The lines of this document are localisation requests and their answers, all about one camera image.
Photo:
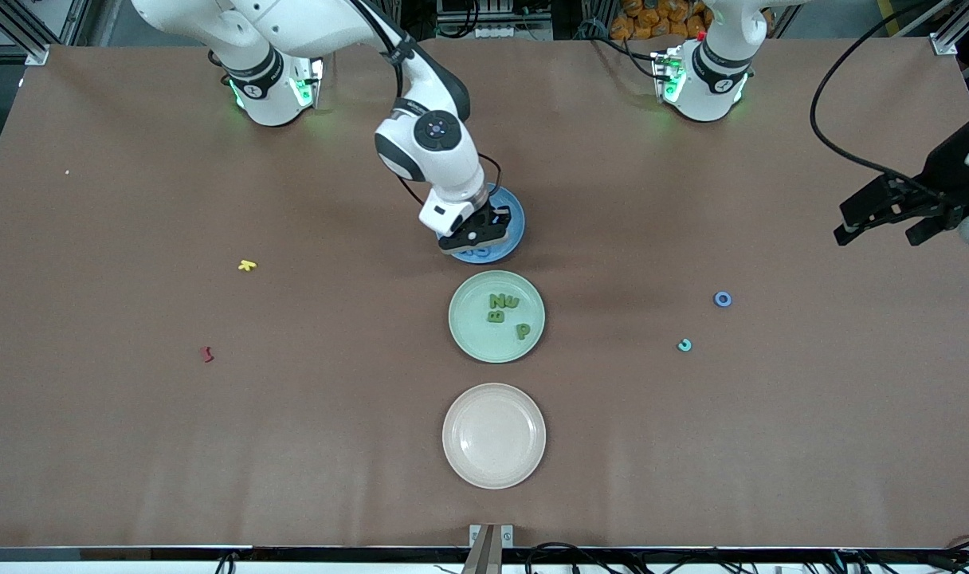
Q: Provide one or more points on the green letter N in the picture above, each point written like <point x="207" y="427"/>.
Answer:
<point x="497" y="301"/>

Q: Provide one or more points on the orange fruit pile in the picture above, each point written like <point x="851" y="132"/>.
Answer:
<point x="656" y="20"/>

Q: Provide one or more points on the green plate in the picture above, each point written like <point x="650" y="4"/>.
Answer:
<point x="484" y="343"/>

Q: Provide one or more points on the white power strip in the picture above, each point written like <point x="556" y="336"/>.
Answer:
<point x="508" y="32"/>

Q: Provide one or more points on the beige plate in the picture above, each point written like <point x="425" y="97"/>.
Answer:
<point x="494" y="435"/>

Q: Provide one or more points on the green letter U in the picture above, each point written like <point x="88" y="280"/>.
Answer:
<point x="513" y="308"/>

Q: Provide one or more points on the red letter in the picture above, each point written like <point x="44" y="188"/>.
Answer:
<point x="206" y="354"/>

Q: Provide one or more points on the blue plate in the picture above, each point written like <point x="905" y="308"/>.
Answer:
<point x="519" y="235"/>

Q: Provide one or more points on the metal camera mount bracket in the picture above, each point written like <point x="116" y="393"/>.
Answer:
<point x="491" y="546"/>

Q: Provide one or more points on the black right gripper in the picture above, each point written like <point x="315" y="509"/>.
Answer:
<point x="492" y="214"/>

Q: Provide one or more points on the yellow letter K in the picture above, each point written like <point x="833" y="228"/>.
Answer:
<point x="248" y="265"/>

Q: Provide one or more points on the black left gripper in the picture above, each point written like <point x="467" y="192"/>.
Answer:
<point x="951" y="185"/>

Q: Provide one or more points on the blue letter O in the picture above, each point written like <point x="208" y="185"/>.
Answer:
<point x="715" y="299"/>

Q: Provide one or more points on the aluminium frame post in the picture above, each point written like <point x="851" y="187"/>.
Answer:
<point x="947" y="40"/>
<point x="30" y="44"/>

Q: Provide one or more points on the green letter P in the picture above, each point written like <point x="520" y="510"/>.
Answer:
<point x="520" y="331"/>

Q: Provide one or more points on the brown table cover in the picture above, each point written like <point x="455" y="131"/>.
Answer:
<point x="213" y="446"/>

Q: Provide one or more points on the metal table edge rail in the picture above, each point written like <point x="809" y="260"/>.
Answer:
<point x="134" y="552"/>

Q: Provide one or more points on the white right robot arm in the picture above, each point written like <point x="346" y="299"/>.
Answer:
<point x="437" y="131"/>

